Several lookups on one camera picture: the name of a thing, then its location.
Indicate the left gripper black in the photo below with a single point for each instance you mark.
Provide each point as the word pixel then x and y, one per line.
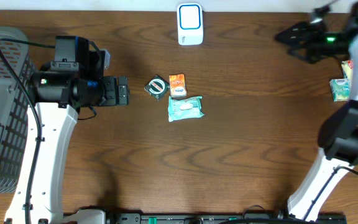
pixel 112 99

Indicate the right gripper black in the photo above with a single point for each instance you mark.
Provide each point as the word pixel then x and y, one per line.
pixel 306 29

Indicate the red white tape roll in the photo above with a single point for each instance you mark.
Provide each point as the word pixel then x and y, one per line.
pixel 157 87

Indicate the small orange tissue pack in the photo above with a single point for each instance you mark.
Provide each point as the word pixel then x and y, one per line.
pixel 177 86

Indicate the green Zappy wipes pack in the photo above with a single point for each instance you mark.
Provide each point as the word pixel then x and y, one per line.
pixel 184 109

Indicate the small teal tissue pack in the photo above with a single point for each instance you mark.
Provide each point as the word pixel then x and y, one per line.
pixel 340 89

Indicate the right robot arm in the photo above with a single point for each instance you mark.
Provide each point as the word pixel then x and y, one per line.
pixel 338 136

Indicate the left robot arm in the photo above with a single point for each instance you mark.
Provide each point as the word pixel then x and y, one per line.
pixel 56 93

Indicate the white barcode scanner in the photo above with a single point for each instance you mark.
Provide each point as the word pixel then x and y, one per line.
pixel 190 24

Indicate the grey plastic mesh basket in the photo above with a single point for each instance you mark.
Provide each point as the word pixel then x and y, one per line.
pixel 13 106

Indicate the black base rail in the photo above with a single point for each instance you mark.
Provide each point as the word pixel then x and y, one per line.
pixel 197 218

